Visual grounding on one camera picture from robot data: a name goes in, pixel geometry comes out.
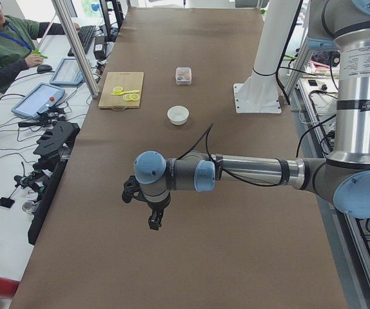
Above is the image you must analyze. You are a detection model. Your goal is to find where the person in green shirt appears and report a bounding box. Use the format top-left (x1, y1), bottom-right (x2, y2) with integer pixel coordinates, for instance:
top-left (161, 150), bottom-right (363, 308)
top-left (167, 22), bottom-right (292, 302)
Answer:
top-left (0, 3), bottom-right (64, 93)

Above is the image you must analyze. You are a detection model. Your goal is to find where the black small pad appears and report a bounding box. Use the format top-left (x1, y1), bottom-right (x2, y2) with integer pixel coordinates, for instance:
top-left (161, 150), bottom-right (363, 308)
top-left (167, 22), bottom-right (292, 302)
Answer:
top-left (0, 197), bottom-right (15, 209)

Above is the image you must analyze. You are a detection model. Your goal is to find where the aluminium frame post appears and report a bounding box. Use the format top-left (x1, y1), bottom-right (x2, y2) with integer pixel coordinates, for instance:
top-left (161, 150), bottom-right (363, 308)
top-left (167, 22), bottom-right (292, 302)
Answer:
top-left (52, 0), bottom-right (99, 98)

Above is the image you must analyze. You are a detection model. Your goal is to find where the yellow plastic knife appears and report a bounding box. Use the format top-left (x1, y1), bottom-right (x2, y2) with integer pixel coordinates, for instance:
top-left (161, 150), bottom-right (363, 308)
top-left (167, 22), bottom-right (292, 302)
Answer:
top-left (111, 89), bottom-right (140, 95)

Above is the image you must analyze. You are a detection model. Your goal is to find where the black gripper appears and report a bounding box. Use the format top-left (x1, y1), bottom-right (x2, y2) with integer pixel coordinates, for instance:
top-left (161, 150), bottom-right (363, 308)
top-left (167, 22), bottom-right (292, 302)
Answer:
top-left (147, 194), bottom-right (171, 230)

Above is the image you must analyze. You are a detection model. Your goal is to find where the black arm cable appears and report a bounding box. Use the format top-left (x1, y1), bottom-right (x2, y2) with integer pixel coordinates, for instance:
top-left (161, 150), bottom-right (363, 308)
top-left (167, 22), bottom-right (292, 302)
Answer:
top-left (175, 123), bottom-right (286, 187)

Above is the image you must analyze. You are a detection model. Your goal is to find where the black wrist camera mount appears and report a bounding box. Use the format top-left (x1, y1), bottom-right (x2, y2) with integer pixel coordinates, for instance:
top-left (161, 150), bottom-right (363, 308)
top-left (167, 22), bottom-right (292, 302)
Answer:
top-left (122, 175), bottom-right (146, 203)

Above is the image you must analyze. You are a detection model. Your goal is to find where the wooden cutting board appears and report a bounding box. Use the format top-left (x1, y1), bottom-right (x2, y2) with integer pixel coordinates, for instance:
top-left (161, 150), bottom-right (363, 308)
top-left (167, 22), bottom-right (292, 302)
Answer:
top-left (98, 72), bottom-right (144, 110)

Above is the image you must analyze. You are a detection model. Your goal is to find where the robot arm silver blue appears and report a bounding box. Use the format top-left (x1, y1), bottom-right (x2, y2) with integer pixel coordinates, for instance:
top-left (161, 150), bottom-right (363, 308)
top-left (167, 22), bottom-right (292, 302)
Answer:
top-left (122, 1), bottom-right (370, 230)

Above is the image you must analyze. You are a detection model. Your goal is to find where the black computer mouse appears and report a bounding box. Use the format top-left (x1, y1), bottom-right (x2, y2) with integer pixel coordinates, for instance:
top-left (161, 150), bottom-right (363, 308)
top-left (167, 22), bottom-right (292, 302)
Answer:
top-left (37, 64), bottom-right (53, 73)

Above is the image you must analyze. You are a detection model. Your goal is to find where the white round bowl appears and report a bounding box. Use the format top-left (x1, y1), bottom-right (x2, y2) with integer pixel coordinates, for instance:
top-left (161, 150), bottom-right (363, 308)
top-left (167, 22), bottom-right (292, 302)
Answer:
top-left (167, 106), bottom-right (190, 126)

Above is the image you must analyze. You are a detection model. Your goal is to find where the clear plastic egg box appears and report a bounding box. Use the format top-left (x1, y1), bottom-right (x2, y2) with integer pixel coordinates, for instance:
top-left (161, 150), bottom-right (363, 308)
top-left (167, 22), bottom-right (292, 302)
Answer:
top-left (175, 67), bottom-right (192, 85)

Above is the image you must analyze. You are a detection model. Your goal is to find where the white pedestal column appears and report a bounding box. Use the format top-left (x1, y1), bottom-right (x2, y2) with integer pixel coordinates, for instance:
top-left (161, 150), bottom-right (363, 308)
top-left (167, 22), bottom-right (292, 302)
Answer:
top-left (233, 1), bottom-right (302, 114)

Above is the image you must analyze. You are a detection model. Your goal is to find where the lemon slice mid board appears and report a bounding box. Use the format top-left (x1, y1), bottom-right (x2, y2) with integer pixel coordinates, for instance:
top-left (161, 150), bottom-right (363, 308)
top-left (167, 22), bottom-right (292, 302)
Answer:
top-left (112, 86), bottom-right (124, 93)

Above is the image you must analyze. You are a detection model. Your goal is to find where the lemon slice near handle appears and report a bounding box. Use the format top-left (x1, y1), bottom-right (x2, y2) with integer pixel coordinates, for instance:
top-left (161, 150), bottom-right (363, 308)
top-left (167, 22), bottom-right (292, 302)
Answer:
top-left (122, 93), bottom-right (140, 102)

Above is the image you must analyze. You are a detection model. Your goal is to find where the black keyboard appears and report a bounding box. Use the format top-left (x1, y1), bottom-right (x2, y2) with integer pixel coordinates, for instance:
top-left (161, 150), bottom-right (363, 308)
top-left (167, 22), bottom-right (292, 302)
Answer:
top-left (77, 25), bottom-right (97, 54)

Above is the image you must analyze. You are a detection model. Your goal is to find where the upper blue teach pendant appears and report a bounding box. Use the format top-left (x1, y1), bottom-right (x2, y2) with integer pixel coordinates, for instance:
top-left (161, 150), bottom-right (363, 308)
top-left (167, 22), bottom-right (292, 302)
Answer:
top-left (11, 83), bottom-right (65, 118)

